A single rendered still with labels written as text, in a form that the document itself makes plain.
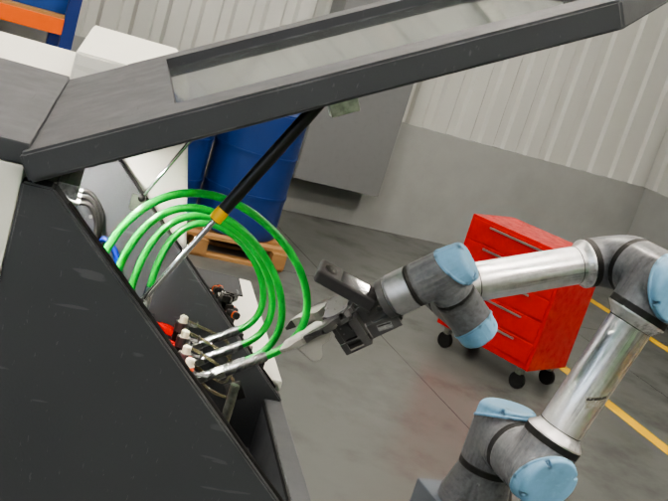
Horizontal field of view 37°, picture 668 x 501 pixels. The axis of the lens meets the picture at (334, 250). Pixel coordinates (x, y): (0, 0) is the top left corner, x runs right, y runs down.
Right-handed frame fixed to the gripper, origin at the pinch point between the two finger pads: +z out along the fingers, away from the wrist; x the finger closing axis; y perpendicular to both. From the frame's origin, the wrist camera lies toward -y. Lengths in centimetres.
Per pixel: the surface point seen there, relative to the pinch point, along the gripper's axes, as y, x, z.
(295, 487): 23.2, -10.6, 10.7
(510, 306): 205, 366, 29
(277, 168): 91, 463, 135
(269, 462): 25.0, 4.0, 19.9
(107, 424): -17.2, -41.4, 12.1
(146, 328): -25.9, -37.8, 0.4
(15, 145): -55, -38, 0
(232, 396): -2.2, -18.4, 6.2
